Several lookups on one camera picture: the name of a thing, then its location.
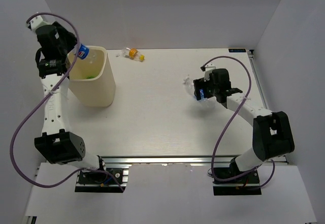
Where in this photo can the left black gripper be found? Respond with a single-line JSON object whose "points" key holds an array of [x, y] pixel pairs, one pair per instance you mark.
{"points": [[63, 33]]}

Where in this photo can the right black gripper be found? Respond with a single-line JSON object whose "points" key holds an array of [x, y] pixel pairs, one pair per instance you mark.
{"points": [[200, 84]]}

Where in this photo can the clear bottle blue cap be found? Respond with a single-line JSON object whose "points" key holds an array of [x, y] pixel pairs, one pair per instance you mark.
{"points": [[85, 53]]}

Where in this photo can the clear bottle orange label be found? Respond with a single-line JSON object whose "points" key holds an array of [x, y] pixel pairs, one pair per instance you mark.
{"points": [[133, 54]]}

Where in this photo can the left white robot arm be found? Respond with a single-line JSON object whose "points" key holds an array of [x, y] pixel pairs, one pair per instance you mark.
{"points": [[57, 144]]}

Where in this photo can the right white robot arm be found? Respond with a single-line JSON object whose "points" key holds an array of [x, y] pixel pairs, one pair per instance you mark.
{"points": [[271, 131]]}

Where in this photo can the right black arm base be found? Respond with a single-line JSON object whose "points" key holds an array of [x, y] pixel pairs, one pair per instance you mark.
{"points": [[247, 185]]}

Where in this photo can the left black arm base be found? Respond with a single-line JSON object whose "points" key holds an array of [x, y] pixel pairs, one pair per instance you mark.
{"points": [[91, 182]]}

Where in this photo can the cream plastic bin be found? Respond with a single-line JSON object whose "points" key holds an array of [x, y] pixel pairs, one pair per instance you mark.
{"points": [[96, 92]]}

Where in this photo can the blue table label sticker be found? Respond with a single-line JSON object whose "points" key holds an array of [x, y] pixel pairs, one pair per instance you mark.
{"points": [[237, 50]]}

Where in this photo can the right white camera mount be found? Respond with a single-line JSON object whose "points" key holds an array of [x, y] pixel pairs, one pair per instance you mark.
{"points": [[207, 69]]}

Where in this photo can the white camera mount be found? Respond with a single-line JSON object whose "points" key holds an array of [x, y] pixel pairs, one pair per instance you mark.
{"points": [[36, 22], [207, 69]]}

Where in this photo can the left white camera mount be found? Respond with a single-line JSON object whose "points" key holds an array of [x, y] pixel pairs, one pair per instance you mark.
{"points": [[36, 22]]}

